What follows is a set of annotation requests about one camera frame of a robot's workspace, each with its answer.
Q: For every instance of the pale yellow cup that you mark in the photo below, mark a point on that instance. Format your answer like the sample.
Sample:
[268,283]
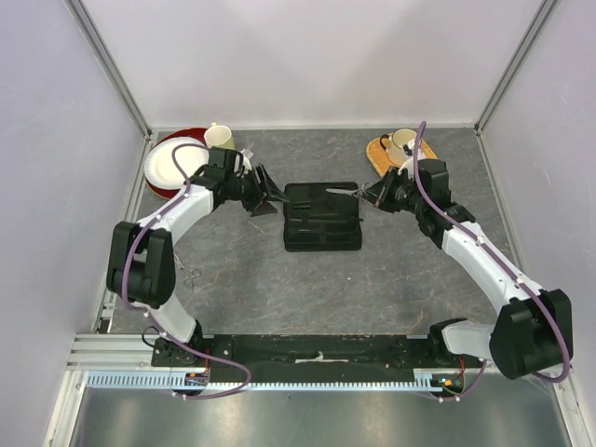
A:
[220,136]

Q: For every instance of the black zipper tool case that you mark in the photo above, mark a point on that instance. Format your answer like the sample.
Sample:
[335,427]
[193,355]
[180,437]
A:
[315,220]

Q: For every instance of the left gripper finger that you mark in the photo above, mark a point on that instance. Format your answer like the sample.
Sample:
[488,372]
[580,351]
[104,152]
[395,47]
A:
[264,208]
[269,189]

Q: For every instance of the cream mug black handle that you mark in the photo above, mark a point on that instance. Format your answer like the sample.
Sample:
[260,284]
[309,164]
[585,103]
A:
[398,145]

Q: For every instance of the orange woven coaster mat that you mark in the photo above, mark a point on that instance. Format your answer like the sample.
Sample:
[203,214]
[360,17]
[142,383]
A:
[379,159]

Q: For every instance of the white paper plate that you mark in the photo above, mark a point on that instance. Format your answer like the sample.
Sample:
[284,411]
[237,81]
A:
[163,162]

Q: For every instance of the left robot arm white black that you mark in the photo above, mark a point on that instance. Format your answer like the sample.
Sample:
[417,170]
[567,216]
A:
[141,267]

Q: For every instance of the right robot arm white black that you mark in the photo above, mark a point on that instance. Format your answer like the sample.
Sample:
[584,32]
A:
[533,330]

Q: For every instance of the red round tray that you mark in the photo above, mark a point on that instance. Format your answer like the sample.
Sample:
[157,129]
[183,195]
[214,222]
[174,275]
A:
[160,191]

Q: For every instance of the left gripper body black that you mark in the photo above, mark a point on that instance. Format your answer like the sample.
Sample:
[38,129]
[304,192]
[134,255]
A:
[251,192]

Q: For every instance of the grey slotted cable duct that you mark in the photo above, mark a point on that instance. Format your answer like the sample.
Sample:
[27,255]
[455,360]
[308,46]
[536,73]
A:
[182,381]

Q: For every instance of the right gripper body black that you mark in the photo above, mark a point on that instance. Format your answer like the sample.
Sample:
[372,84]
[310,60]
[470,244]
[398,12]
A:
[399,191]

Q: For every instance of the silver scissors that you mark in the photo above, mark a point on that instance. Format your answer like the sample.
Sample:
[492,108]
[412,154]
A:
[190,275]
[347,191]

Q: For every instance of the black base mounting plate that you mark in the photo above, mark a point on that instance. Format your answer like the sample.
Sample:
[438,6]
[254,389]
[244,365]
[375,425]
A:
[322,358]

